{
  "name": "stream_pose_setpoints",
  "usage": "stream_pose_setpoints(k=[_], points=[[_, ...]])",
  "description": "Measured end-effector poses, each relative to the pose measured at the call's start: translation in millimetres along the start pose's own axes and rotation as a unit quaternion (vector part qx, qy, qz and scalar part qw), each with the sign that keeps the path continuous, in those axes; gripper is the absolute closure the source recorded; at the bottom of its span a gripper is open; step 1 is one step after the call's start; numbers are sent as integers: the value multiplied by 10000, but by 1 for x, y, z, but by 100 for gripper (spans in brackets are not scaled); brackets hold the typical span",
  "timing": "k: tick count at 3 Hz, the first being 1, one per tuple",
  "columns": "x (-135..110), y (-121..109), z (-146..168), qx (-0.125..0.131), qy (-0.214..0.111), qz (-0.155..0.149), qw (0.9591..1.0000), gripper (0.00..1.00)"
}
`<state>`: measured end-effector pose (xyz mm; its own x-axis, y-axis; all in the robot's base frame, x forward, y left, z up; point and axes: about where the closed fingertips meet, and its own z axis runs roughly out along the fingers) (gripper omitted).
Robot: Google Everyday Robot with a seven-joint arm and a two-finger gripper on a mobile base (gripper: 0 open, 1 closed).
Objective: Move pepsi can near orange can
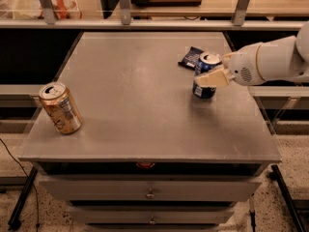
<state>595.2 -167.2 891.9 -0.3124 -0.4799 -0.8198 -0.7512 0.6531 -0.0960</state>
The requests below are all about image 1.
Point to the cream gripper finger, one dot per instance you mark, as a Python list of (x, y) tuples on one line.
[(226, 58), (215, 78)]

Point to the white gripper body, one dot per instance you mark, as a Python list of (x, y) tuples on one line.
[(243, 64)]

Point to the blue pepsi can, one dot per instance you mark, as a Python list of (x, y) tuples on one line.
[(207, 61)]

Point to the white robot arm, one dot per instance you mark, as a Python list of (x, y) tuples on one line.
[(284, 59)]

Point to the orange soda can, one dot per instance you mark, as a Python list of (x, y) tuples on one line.
[(60, 107)]

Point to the dark blue snack bag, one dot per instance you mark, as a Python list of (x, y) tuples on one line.
[(191, 58)]

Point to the grey drawer cabinet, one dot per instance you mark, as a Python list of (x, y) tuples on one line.
[(142, 129)]

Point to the black right floor stand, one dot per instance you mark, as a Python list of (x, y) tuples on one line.
[(298, 208)]

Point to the black floor stand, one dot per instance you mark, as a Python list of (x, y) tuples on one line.
[(14, 222), (298, 208)]

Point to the upper drawer knob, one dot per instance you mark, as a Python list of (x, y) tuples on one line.
[(150, 194)]

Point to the drawer knob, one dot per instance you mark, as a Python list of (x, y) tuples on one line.
[(152, 221), (150, 194)]

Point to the lower drawer knob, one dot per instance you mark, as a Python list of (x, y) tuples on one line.
[(152, 221)]

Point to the orange white plastic bag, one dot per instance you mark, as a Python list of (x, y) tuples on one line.
[(64, 9)]

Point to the black left floor stand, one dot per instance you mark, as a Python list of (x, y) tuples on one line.
[(14, 222)]

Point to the metal shelf rail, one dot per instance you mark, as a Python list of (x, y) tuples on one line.
[(212, 15)]

